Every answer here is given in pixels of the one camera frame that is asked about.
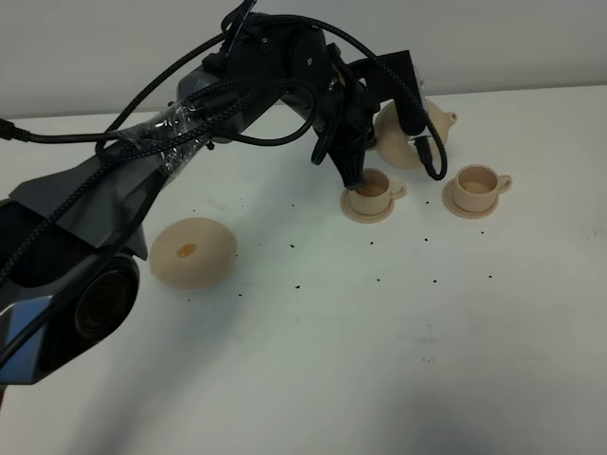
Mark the beige left cup saucer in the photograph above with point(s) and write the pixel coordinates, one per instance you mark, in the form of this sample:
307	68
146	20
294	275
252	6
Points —
366	210

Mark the beige teacup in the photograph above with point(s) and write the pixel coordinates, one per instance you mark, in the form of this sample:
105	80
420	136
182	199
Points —
479	179
377	183

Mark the beige right cup saucer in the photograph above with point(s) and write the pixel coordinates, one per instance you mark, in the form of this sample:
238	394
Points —
468	206

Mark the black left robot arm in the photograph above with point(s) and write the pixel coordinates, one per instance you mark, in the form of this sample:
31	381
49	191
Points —
70	240

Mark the beige teapot saucer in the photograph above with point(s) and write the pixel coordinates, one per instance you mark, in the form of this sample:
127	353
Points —
193	253

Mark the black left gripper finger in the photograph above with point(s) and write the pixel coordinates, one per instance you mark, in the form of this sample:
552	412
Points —
349	162

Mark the beige cup saucer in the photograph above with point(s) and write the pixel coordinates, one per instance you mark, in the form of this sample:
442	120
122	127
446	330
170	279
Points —
366	210
468	206

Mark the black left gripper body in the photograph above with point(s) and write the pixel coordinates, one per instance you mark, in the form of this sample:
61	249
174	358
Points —
339	106

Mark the beige left teacup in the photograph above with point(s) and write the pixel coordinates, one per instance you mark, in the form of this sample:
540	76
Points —
377	183

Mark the beige right teacup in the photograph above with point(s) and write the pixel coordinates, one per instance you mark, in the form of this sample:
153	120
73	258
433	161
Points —
479	179

